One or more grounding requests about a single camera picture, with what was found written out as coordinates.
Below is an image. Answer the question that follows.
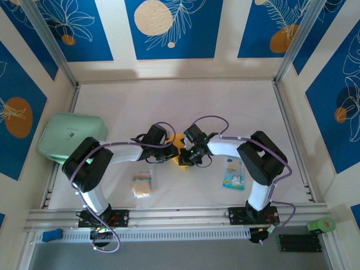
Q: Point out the blue white wipes packet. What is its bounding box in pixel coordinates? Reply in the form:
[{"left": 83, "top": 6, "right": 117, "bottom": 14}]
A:
[{"left": 222, "top": 156, "right": 246, "bottom": 192}]

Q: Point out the mint green zip pouch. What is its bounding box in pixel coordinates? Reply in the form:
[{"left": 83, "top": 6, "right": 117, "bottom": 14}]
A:
[{"left": 37, "top": 112, "right": 109, "bottom": 167}]

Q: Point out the black ribbed rack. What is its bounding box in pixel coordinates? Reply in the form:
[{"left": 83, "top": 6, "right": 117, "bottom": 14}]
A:
[{"left": 276, "top": 233, "right": 323, "bottom": 253}]

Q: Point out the blue bone-shaped sponge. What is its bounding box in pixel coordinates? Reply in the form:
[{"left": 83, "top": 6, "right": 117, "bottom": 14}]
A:
[{"left": 42, "top": 229, "right": 64, "bottom": 243}]

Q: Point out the green bottle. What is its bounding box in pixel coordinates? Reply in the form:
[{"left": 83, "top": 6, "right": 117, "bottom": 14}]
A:
[{"left": 306, "top": 217, "right": 337, "bottom": 235}]

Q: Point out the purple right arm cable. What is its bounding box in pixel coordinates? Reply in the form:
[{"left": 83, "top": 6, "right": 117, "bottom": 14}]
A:
[{"left": 190, "top": 115, "right": 297, "bottom": 245}]

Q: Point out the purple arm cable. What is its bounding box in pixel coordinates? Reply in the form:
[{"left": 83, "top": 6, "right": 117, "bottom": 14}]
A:
[
  {"left": 69, "top": 121, "right": 177, "bottom": 253},
  {"left": 190, "top": 115, "right": 297, "bottom": 245}
]

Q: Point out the aluminium table edge rail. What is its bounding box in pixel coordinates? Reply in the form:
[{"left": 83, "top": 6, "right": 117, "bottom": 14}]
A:
[{"left": 23, "top": 203, "right": 335, "bottom": 233}]

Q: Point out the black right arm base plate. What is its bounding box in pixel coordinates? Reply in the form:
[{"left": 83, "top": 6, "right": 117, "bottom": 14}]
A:
[{"left": 228, "top": 206, "right": 280, "bottom": 226}]

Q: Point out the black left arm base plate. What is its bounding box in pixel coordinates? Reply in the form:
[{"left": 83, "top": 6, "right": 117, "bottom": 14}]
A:
[{"left": 78, "top": 209, "right": 131, "bottom": 229}]

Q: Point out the grey slotted cable duct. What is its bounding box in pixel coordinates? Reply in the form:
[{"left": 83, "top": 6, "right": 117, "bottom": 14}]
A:
[{"left": 35, "top": 228, "right": 251, "bottom": 244}]

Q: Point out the aluminium side rail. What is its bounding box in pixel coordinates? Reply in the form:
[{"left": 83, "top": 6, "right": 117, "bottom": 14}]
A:
[
  {"left": 272, "top": 80, "right": 319, "bottom": 204},
  {"left": 40, "top": 84, "right": 82, "bottom": 209}
]

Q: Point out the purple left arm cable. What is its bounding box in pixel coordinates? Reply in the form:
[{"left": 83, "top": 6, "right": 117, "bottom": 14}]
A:
[{"left": 69, "top": 121, "right": 177, "bottom": 253}]

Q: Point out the thin white cable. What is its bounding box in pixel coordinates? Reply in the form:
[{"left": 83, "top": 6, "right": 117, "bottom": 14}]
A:
[{"left": 314, "top": 171, "right": 343, "bottom": 202}]

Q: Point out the aluminium frame post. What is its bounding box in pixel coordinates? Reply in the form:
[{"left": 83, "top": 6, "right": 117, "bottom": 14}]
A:
[
  {"left": 273, "top": 0, "right": 329, "bottom": 84},
  {"left": 21, "top": 0, "right": 80, "bottom": 88}
]

